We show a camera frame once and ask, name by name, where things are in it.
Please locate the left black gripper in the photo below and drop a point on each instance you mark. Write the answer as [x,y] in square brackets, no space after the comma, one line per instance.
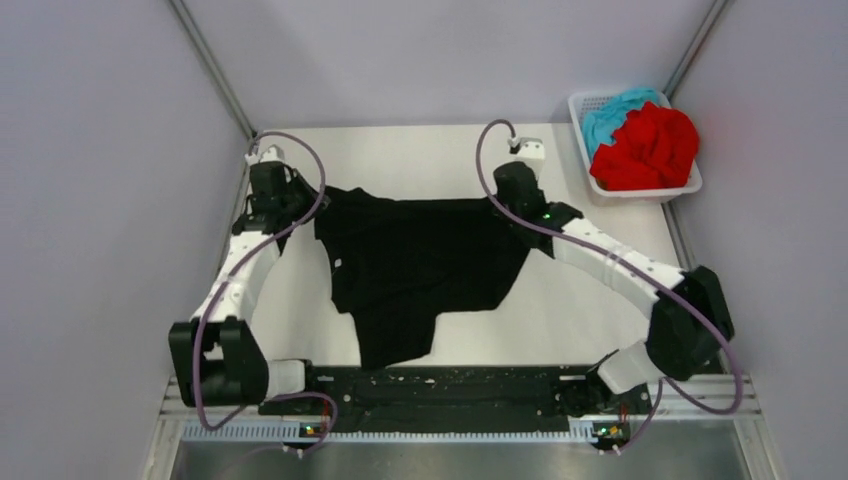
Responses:
[294,178]

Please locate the black t shirt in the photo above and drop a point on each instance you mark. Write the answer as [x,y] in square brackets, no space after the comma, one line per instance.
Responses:
[396,265]

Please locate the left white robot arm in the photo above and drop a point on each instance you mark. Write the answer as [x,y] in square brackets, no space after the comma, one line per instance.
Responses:
[216,358]

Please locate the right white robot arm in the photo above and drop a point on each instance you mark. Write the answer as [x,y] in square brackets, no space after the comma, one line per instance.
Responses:
[689,320]

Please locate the white plastic basket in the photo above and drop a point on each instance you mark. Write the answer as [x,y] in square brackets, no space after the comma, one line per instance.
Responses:
[580,105]

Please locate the blue t shirt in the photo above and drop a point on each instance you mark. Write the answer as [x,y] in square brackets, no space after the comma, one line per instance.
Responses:
[604,115]

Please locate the red t shirt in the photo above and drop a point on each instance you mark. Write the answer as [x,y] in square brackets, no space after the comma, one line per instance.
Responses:
[654,148]

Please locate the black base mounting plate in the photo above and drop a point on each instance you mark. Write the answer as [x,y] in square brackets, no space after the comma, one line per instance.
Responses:
[459,399]

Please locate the white slotted cable duct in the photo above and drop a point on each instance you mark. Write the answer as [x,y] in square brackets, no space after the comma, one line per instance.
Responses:
[302,432]

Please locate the aluminium frame rail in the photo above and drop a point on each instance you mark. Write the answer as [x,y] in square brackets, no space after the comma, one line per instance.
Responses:
[713,390]

